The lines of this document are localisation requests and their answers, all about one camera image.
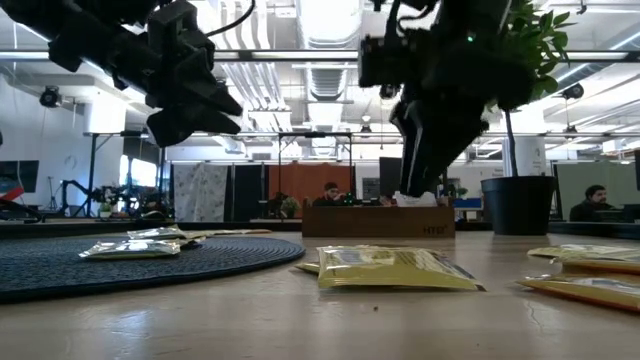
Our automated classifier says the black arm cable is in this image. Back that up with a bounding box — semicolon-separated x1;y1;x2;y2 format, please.
389;0;436;31
204;0;257;39

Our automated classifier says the wooden tea organizer box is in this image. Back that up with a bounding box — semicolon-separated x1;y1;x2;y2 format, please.
301;197;457;239

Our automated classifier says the person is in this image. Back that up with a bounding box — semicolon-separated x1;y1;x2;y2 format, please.
568;184;621;223
312;181;352;208

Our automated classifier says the small background potted plant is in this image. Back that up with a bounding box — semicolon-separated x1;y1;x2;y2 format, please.
280;195;302;220

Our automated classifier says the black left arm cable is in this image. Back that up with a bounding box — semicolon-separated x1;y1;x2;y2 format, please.
204;0;257;39

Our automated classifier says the black background robot rig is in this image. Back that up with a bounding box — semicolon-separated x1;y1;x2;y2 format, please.
59;177;169;220

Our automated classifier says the black aluminium table frame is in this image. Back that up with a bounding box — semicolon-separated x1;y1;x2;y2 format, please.
0;217;640;241

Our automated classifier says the white round pillar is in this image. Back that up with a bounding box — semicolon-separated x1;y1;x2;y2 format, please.
513;135;548;178

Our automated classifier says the orange partition panel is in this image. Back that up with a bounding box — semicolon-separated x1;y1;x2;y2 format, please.
268;163;355;207

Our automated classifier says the round dark woven placemat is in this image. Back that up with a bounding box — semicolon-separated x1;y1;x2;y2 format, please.
0;235;307;305

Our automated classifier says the white patterned curtain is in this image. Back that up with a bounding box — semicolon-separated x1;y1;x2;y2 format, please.
173;163;230;223

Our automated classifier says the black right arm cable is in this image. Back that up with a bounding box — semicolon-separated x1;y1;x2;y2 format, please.
389;0;436;31

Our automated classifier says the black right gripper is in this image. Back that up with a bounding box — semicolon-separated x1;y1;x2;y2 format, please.
357;28;536;199

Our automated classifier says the white orange Tazo tea packet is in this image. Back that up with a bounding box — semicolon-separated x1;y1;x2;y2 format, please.
393;191;439;208

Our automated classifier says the black partition panel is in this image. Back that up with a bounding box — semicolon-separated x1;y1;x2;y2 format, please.
232;163;270;222

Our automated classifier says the black computer monitor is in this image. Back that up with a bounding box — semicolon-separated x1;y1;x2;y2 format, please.
378;156;407;199

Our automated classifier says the grey-green partition panel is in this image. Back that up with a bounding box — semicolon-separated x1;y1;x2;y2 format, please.
554;160;640;222

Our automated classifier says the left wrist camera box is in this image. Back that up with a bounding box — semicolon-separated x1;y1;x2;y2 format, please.
147;0;215;57

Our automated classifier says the dark wall screen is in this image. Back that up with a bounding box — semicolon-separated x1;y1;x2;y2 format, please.
0;159;40;194

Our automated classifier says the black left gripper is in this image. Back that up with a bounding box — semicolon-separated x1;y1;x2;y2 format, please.
110;28;245;149

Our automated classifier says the green plant in black pot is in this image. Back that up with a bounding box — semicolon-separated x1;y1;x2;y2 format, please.
480;0;576;237

